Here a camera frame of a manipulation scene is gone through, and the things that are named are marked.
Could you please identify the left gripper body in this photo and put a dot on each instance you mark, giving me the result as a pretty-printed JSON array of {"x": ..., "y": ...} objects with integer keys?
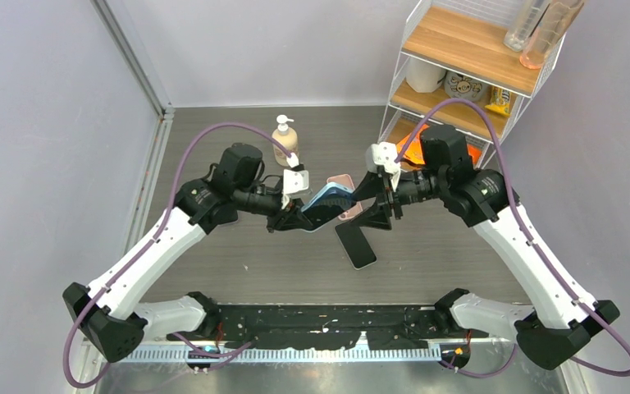
[{"x": 277, "y": 217}]

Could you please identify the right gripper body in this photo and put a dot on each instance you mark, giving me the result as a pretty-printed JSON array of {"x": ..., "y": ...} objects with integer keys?
[{"x": 392, "y": 196}]

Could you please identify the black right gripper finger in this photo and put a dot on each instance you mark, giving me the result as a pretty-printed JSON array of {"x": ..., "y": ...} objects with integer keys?
[
  {"x": 372, "y": 185},
  {"x": 377, "y": 216}
]

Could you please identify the pink phone case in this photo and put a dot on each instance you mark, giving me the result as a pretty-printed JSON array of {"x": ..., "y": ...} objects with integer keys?
[{"x": 346, "y": 181}]

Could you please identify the black smartphone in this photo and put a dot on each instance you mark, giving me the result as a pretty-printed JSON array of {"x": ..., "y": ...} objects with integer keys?
[{"x": 356, "y": 245}]

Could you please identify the phone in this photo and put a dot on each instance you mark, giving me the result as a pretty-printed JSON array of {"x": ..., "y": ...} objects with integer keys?
[{"x": 324, "y": 210}]

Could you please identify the light blue phone case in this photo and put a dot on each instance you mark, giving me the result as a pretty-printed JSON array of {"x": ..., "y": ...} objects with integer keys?
[{"x": 331, "y": 195}]

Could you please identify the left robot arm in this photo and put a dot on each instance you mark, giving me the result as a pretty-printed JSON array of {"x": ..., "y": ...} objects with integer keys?
[{"x": 109, "y": 311}]

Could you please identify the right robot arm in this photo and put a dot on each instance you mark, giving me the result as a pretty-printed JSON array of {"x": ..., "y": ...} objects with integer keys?
[{"x": 561, "y": 317}]

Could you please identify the yellow cardboard box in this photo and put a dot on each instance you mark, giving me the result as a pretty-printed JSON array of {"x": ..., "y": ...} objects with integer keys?
[{"x": 413, "y": 154}]

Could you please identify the cream lotion pump bottle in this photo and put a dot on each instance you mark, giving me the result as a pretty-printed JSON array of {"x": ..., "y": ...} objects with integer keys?
[{"x": 286, "y": 135}]

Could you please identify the orange cardboard box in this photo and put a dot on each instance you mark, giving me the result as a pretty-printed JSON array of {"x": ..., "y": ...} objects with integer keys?
[{"x": 475, "y": 154}]

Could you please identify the white paper roll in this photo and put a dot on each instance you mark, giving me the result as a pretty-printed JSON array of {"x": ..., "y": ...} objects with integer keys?
[{"x": 424, "y": 77}]

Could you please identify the cartoon printed tin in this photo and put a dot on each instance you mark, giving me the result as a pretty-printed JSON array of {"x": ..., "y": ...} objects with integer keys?
[{"x": 460, "y": 86}]

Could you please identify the yellow snack packet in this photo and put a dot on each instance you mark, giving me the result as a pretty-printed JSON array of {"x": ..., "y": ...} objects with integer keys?
[{"x": 500, "y": 101}]

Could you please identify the clear plastic bottle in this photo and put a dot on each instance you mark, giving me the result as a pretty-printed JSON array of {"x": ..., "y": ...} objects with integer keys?
[{"x": 525, "y": 23}]

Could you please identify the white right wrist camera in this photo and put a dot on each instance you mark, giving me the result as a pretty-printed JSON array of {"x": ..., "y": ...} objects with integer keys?
[{"x": 384, "y": 155}]

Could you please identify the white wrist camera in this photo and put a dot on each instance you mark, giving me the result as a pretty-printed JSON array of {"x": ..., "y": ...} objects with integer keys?
[
  {"x": 384, "y": 155},
  {"x": 295, "y": 180}
]

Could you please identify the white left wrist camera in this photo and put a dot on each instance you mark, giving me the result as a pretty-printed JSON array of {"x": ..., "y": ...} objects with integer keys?
[{"x": 295, "y": 180}]

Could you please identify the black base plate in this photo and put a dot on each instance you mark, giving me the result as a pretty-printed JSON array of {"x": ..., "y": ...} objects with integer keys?
[{"x": 326, "y": 327}]

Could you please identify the white wire shelf rack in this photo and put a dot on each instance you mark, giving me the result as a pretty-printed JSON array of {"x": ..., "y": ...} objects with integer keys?
[{"x": 455, "y": 48}]

